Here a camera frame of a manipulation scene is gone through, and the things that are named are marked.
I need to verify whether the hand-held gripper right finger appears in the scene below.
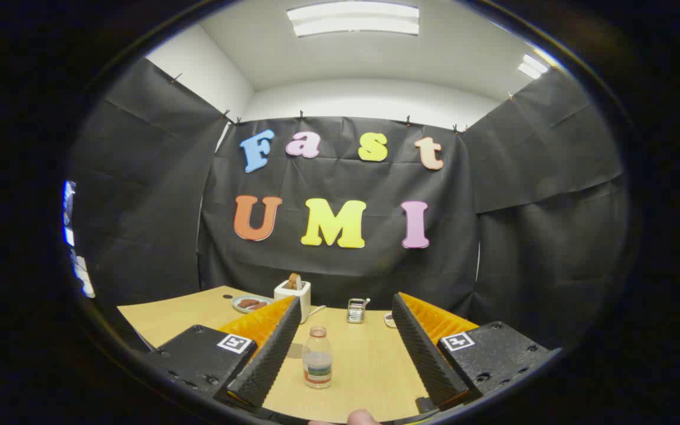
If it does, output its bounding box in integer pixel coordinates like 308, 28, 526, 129
392, 292, 562, 414

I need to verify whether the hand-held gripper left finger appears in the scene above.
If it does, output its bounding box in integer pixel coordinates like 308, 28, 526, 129
142, 295, 302, 411

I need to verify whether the clear plastic juice bottle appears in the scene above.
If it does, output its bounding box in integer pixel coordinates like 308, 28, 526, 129
302, 325, 333, 389

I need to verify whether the pale green plate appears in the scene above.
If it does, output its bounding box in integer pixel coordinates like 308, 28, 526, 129
231, 295, 274, 314

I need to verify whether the wooden table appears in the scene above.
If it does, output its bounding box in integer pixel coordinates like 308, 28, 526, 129
117, 286, 476, 424

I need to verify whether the white toaster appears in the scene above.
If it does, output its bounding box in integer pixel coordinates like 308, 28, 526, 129
274, 279, 311, 323

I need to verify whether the small metal rack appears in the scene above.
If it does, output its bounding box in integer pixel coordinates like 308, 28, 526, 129
346, 298, 371, 323

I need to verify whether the small ceiling light panel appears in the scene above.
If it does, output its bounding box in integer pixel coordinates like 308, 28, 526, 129
517, 54, 549, 80

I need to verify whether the large ceiling light panel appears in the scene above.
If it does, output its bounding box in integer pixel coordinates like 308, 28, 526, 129
286, 1, 420, 38

